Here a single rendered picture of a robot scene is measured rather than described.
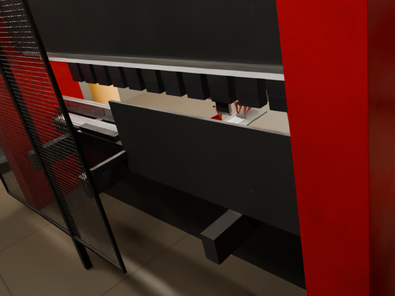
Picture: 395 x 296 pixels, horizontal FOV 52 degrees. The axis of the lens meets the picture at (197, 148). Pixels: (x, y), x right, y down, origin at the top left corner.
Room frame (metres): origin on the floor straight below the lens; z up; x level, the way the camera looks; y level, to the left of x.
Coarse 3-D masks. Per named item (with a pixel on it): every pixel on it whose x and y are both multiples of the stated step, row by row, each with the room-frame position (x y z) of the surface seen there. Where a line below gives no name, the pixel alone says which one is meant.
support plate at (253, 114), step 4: (236, 112) 2.35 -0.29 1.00; (240, 112) 2.34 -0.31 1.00; (248, 112) 2.31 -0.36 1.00; (252, 112) 2.30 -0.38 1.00; (256, 112) 2.28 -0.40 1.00; (260, 112) 2.27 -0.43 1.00; (264, 112) 2.26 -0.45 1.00; (232, 116) 2.30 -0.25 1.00; (248, 116) 2.25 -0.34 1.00; (252, 116) 2.24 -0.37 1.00; (256, 116) 2.22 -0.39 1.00; (260, 116) 2.23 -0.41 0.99; (224, 120) 2.27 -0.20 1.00; (244, 120) 2.20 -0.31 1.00; (248, 120) 2.19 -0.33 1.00; (252, 120) 2.18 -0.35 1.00; (244, 124) 2.15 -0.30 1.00; (248, 124) 2.15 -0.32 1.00
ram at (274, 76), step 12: (60, 60) 3.47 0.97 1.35; (72, 60) 3.31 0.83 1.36; (84, 60) 3.17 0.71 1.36; (96, 60) 3.03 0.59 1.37; (192, 72) 2.26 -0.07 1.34; (204, 72) 2.18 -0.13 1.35; (216, 72) 2.11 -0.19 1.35; (228, 72) 2.05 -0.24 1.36; (240, 72) 1.98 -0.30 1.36; (252, 72) 1.93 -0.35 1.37
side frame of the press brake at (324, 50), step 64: (320, 0) 1.03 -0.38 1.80; (384, 0) 1.00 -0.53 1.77; (320, 64) 1.03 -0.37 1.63; (384, 64) 1.00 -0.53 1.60; (320, 128) 1.04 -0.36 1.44; (384, 128) 1.01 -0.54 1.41; (320, 192) 1.05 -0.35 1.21; (384, 192) 1.01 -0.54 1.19; (320, 256) 1.07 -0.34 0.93; (384, 256) 1.01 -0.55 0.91
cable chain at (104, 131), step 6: (84, 126) 2.60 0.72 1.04; (90, 126) 2.58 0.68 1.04; (96, 126) 2.55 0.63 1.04; (90, 132) 2.53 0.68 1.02; (96, 132) 2.46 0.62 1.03; (102, 132) 2.42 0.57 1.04; (108, 132) 2.40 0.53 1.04; (114, 132) 2.37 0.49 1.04; (108, 138) 2.36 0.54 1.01; (114, 138) 2.31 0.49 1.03
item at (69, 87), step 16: (0, 16) 3.65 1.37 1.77; (16, 64) 3.64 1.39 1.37; (32, 64) 3.72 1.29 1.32; (64, 64) 3.91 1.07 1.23; (0, 80) 3.52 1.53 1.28; (16, 80) 3.60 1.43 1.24; (32, 80) 3.69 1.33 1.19; (64, 80) 3.87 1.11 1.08; (48, 96) 3.74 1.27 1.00; (80, 96) 3.94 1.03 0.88; (16, 112) 3.53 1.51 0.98; (0, 128) 3.42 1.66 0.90; (48, 128) 3.67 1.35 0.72; (0, 144) 3.60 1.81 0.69; (64, 160) 3.69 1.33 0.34; (32, 176) 3.46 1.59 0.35; (64, 176) 3.65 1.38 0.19; (32, 192) 3.43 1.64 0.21
